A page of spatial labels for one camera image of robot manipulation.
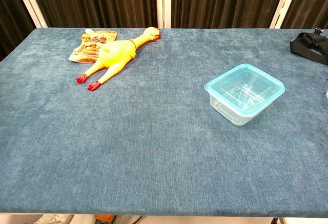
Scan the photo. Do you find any clear plastic container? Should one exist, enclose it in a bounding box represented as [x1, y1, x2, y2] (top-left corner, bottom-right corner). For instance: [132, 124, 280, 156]
[208, 93, 270, 127]

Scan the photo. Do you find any teal container lid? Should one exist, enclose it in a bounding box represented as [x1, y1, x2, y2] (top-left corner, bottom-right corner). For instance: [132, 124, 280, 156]
[203, 63, 286, 118]

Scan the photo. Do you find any yellow rubber chicken toy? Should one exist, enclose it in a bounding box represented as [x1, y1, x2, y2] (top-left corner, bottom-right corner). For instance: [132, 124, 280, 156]
[75, 26, 161, 91]

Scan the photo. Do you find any brown spout pouch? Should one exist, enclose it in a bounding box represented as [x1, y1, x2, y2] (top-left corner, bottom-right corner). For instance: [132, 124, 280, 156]
[68, 28, 118, 64]

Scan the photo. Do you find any white sneaker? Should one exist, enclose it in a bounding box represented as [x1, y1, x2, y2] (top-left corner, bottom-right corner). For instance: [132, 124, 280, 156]
[33, 213, 74, 224]

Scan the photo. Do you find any white frame post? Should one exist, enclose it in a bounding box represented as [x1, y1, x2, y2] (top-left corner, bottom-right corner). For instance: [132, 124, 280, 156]
[11, 0, 49, 29]
[155, 0, 172, 29]
[269, 0, 302, 29]

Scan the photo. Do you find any black strap camera mount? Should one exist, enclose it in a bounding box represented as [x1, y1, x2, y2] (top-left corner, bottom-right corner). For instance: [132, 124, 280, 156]
[290, 27, 328, 66]

